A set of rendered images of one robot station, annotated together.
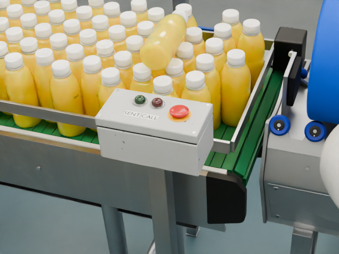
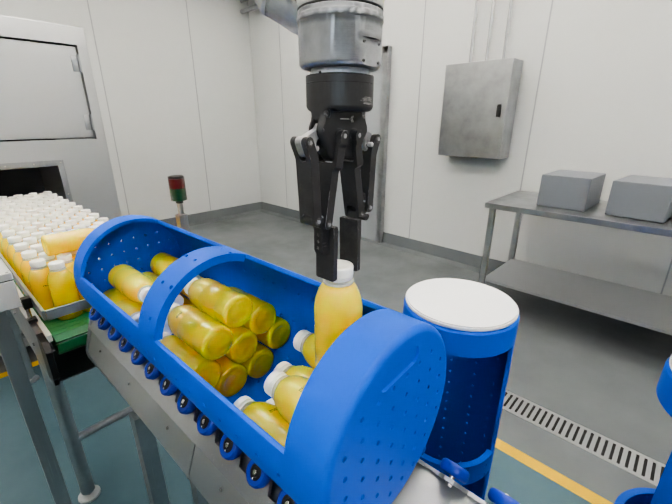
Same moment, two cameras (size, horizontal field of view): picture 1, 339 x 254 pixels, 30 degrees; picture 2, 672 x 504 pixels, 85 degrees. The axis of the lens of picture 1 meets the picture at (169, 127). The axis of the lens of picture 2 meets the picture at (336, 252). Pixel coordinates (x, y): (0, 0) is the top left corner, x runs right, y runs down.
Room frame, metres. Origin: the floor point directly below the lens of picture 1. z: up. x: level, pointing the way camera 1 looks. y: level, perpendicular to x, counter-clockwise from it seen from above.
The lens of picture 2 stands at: (0.39, -1.18, 1.47)
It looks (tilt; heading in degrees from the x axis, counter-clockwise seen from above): 20 degrees down; 19
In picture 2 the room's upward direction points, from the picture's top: straight up
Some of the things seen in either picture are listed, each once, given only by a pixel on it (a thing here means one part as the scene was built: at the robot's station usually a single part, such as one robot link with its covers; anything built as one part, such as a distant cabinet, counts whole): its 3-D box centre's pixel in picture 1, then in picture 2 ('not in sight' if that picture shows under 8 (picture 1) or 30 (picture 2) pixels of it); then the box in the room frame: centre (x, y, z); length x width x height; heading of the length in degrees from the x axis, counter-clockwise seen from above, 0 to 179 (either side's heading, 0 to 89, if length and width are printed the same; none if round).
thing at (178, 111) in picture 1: (179, 112); not in sight; (0.92, -0.02, 1.11); 0.04 x 0.04 x 0.01
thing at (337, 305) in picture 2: not in sight; (338, 329); (0.81, -1.03, 1.20); 0.07 x 0.07 x 0.16
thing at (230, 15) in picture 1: (230, 15); not in sight; (1.32, -0.16, 1.07); 0.04 x 0.04 x 0.02
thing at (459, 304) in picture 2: not in sight; (459, 301); (1.30, -1.20, 1.03); 0.28 x 0.28 x 0.01
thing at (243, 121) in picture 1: (256, 91); (124, 291); (1.16, -0.20, 0.96); 0.40 x 0.01 x 0.03; 158
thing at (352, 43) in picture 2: not in sight; (340, 45); (0.81, -1.03, 1.55); 0.09 x 0.09 x 0.06
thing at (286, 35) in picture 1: (288, 53); not in sight; (1.33, -0.31, 0.95); 0.10 x 0.07 x 0.10; 158
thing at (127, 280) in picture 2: not in sight; (133, 284); (1.00, -0.44, 1.09); 0.16 x 0.07 x 0.07; 68
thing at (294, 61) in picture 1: (291, 87); not in sight; (1.13, -0.28, 0.99); 0.10 x 0.02 x 0.12; 158
